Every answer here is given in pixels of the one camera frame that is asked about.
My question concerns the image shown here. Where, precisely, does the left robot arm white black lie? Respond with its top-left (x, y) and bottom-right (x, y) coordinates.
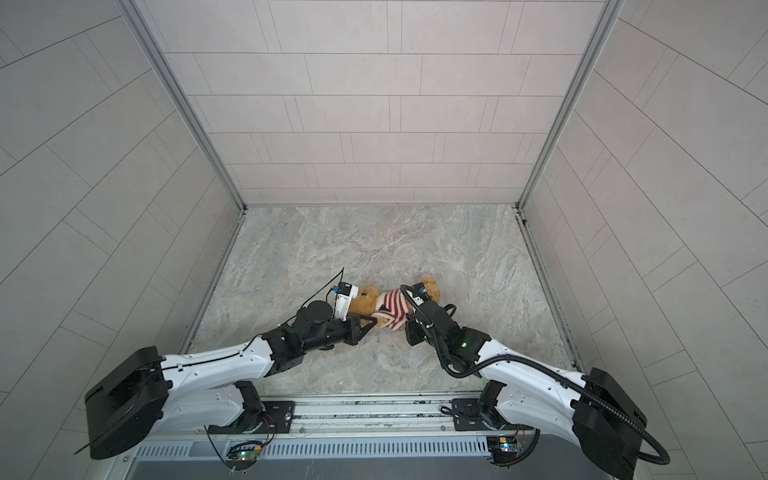
top-left (84, 300), bottom-right (377, 460)

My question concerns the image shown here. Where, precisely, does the right black corrugated cable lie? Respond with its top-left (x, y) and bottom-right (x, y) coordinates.
top-left (400, 283), bottom-right (671, 469)

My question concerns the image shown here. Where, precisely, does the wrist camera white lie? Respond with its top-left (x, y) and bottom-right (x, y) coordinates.
top-left (333, 281), bottom-right (359, 321)
top-left (408, 283), bottom-right (432, 306)

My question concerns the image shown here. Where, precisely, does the left green circuit board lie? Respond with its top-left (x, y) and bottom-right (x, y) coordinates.
top-left (226, 440), bottom-right (265, 471)

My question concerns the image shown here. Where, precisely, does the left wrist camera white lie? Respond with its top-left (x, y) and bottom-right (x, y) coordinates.
top-left (333, 281), bottom-right (359, 321)

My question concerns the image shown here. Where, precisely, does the right green circuit board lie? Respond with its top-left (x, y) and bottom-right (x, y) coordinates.
top-left (486, 436), bottom-right (521, 467)

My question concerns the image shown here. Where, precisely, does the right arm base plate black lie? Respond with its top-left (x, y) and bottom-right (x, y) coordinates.
top-left (447, 398), bottom-right (526, 433)

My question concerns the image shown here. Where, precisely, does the green circuit board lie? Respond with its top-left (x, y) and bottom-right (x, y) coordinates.
top-left (486, 436), bottom-right (521, 467)
top-left (226, 440), bottom-right (265, 471)

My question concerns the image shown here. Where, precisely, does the aluminium corner post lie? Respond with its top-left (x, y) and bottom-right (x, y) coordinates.
top-left (517, 0), bottom-right (623, 214)
top-left (115, 0), bottom-right (247, 215)

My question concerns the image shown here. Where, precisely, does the left aluminium corner post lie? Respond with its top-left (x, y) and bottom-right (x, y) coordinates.
top-left (115, 0), bottom-right (247, 215)

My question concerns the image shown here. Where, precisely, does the right aluminium corner post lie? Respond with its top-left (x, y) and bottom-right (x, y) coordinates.
top-left (517, 0), bottom-right (623, 214)

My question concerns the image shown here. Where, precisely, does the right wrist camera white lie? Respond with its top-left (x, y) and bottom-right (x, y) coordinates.
top-left (408, 283), bottom-right (432, 306)

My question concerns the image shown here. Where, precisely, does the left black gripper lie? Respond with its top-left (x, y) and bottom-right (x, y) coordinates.
top-left (301, 314), bottom-right (379, 355)

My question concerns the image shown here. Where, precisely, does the aluminium mounting rail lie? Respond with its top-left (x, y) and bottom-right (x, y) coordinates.
top-left (119, 392), bottom-right (619, 442)

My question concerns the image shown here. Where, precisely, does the white ventilation grille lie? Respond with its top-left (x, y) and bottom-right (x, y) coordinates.
top-left (135, 436), bottom-right (490, 461)

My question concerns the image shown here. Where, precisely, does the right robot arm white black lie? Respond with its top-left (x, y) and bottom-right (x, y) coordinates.
top-left (406, 300), bottom-right (649, 479)

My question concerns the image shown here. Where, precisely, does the red white striped knit sweater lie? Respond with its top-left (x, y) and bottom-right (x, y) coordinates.
top-left (371, 290), bottom-right (413, 331)

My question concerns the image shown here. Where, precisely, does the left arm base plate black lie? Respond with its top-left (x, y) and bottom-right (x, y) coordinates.
top-left (207, 401), bottom-right (296, 435)

